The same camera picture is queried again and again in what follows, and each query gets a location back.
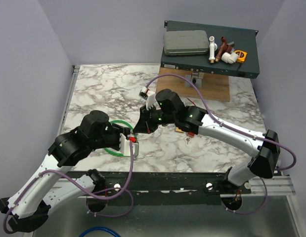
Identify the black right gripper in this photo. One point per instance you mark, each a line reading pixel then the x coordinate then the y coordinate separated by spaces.
pixel 144 125

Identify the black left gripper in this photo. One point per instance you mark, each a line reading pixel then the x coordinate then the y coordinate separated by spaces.
pixel 119 130

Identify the green cable lock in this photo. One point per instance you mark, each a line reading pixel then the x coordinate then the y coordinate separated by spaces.
pixel 119 154

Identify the brass padlock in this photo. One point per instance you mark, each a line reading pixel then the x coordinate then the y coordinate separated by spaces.
pixel 178 130

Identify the red plastic seal tag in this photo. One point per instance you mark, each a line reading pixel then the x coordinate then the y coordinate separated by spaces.
pixel 191 134

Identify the white elbow pipe fitting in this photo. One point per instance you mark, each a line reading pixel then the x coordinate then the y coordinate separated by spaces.
pixel 229 58

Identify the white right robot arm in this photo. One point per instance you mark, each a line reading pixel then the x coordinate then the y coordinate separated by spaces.
pixel 166 107

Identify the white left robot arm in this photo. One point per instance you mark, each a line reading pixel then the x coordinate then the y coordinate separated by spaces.
pixel 50 186

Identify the wooden board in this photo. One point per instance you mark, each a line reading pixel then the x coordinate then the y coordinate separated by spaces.
pixel 213 87

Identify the grey plastic case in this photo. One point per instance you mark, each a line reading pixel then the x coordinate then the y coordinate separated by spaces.
pixel 185 42

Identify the white pipe fitting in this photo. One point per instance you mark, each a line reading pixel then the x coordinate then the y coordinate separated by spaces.
pixel 212 48

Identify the brown pipe fitting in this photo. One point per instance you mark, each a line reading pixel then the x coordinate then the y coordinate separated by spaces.
pixel 223 48

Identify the dark grey pipe fitting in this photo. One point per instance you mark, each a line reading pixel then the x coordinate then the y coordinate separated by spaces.
pixel 230 48

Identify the yellow tape measure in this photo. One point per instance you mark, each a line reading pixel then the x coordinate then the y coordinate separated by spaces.
pixel 241 56

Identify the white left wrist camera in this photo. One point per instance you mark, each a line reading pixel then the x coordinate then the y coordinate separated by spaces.
pixel 128 144

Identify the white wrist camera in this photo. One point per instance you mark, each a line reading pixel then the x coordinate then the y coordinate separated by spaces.
pixel 149 96
pixel 128 144

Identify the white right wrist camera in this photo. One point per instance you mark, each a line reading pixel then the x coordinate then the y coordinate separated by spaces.
pixel 149 96

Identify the grey metal bracket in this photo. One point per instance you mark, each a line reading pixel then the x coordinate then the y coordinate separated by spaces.
pixel 194 78

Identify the aluminium side rail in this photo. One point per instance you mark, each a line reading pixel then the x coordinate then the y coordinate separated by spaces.
pixel 75 73

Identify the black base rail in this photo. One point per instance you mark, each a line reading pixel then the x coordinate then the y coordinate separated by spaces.
pixel 173 188

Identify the dark teal network switch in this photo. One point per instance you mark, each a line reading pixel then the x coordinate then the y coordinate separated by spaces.
pixel 244 39

